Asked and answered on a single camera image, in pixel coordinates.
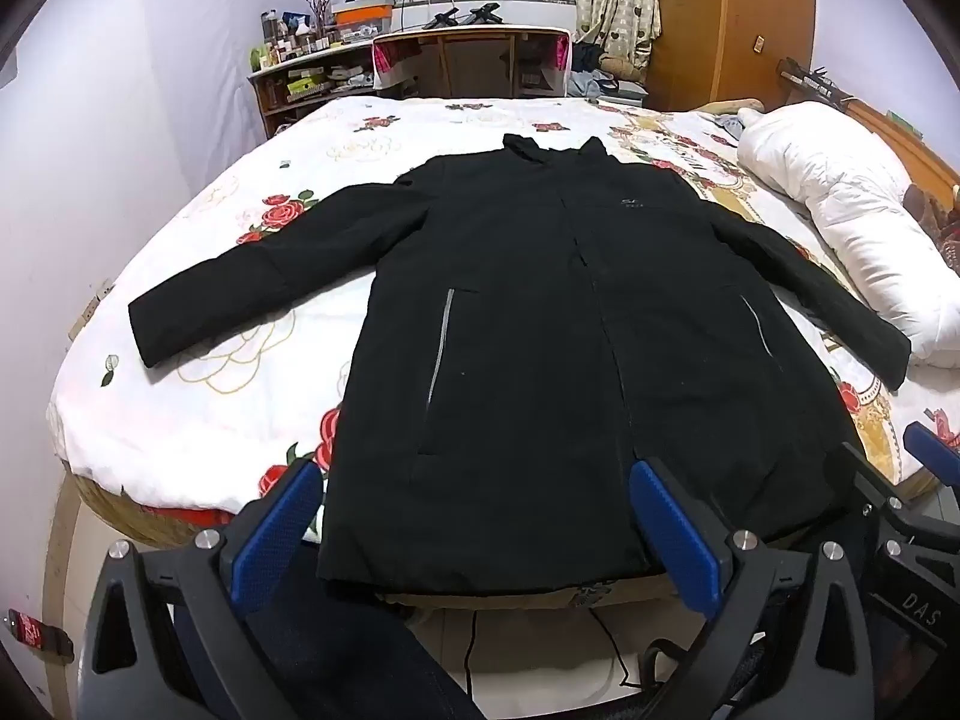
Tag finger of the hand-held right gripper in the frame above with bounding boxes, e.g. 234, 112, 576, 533
902, 422, 960, 501
827, 441, 960, 565

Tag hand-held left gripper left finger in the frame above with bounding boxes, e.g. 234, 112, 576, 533
79, 457, 323, 720

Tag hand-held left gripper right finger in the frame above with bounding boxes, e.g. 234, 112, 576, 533
628, 456, 882, 720

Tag black jacket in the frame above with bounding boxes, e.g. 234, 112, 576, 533
127, 133, 912, 605

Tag pile of clothes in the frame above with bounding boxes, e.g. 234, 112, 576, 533
570, 41, 650, 103

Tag person's leg in dark trousers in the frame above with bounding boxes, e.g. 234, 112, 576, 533
240, 540, 488, 720

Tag brown patterned pillow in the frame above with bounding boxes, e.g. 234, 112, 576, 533
902, 184, 960, 272

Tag red and black tag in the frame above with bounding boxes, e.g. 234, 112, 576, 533
4, 607, 76, 665

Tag white duvet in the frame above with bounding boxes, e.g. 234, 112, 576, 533
735, 101, 960, 368

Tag wooden headboard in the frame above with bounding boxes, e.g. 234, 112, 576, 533
776, 60, 960, 200

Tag bed with floral sheet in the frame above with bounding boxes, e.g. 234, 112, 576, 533
46, 94, 960, 552

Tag black power strip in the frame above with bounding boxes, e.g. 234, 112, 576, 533
778, 58, 854, 103

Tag wooden wardrobe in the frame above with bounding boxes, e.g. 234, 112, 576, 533
645, 0, 818, 113

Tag group of bottles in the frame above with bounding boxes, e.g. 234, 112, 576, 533
259, 7, 335, 66

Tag orange box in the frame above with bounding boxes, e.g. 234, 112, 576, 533
331, 0, 392, 28

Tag wooden desk with pink sides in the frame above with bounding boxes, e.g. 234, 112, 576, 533
371, 24, 577, 100

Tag black cable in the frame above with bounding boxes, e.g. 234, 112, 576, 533
461, 606, 647, 720

